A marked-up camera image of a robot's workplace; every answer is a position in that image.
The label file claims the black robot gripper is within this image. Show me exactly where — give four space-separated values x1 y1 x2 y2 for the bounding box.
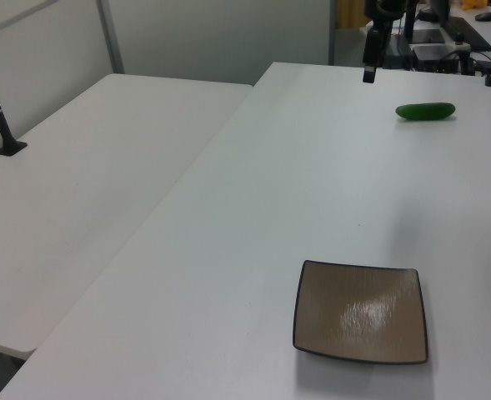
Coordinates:
362 0 417 84

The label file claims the green cucumber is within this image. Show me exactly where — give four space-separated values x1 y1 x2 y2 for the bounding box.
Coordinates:
395 101 456 122

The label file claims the square brown ceramic plate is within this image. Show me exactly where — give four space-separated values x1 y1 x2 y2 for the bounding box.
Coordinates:
291 259 430 366

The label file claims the grey electronics box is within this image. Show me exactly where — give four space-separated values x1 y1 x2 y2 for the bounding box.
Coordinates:
411 43 459 64

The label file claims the white folding side table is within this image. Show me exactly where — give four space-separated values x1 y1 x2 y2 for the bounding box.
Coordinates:
0 72 254 362

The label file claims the grey metal partition post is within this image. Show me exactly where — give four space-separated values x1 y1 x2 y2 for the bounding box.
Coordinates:
95 0 126 75

